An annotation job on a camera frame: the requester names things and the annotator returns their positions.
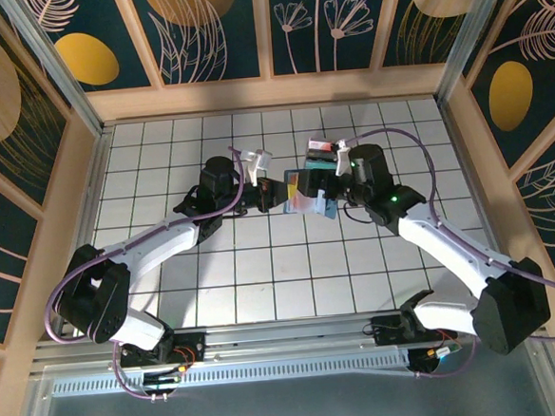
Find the white salmon chip card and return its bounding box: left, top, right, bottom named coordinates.
left=286, top=188, right=320, bottom=217

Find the dark striped card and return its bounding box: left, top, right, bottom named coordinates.
left=305, top=149, right=338, bottom=163

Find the white card with red blob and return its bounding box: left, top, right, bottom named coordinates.
left=307, top=138, right=337, bottom=155

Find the thin black cable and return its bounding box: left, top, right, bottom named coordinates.
left=342, top=199, right=373, bottom=227

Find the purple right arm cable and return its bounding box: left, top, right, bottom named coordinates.
left=338, top=116, right=555, bottom=385

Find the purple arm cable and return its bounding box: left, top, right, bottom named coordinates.
left=338, top=116, right=555, bottom=385
left=35, top=144, right=261, bottom=408

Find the aluminium side rail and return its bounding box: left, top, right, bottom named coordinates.
left=435, top=90, right=538, bottom=309
left=43, top=126, right=128, bottom=339

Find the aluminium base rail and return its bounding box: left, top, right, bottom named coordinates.
left=27, top=301, right=548, bottom=382

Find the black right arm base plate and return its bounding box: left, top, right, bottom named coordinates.
left=369, top=310, right=459, bottom=350

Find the aluminium corner post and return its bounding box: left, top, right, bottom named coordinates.
left=0, top=0, right=111, bottom=145
left=428, top=0, right=522, bottom=105

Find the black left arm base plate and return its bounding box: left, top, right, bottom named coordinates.
left=117, top=331, right=208, bottom=372

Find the slotted grey cable duct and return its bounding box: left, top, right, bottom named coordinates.
left=49, top=353, right=414, bottom=400

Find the red power wire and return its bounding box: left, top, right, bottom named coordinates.
left=175, top=345, right=198, bottom=369
left=432, top=324, right=460, bottom=350

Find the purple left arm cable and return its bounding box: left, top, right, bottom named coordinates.
left=35, top=144, right=261, bottom=408

